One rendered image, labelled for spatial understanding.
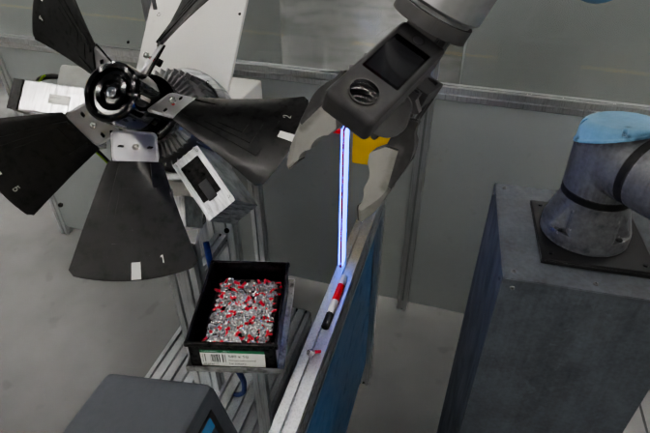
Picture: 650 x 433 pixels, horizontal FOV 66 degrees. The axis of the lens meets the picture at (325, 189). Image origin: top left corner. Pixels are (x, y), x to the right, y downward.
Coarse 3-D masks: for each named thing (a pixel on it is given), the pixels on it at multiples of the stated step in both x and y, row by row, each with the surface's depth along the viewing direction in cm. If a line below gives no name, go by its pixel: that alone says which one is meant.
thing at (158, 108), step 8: (168, 96) 100; (176, 96) 100; (184, 96) 100; (160, 104) 96; (168, 104) 97; (176, 104) 97; (184, 104) 97; (152, 112) 94; (160, 112) 94; (168, 112) 94; (176, 112) 95
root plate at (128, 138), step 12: (120, 132) 97; (132, 132) 98; (144, 132) 100; (120, 144) 96; (132, 144) 98; (144, 144) 99; (156, 144) 101; (120, 156) 96; (132, 156) 97; (144, 156) 99; (156, 156) 100
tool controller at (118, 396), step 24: (120, 384) 41; (144, 384) 40; (168, 384) 40; (192, 384) 39; (96, 408) 39; (120, 408) 39; (144, 408) 38; (168, 408) 38; (192, 408) 37; (216, 408) 39; (72, 432) 38; (96, 432) 37; (120, 432) 37; (144, 432) 36; (168, 432) 36; (192, 432) 36; (216, 432) 38
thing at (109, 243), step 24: (120, 168) 95; (144, 168) 98; (96, 192) 93; (120, 192) 94; (144, 192) 97; (168, 192) 100; (96, 216) 92; (120, 216) 94; (144, 216) 96; (168, 216) 98; (96, 240) 92; (120, 240) 93; (144, 240) 95; (168, 240) 97; (72, 264) 91; (96, 264) 92; (120, 264) 93; (144, 264) 94; (168, 264) 96; (192, 264) 97
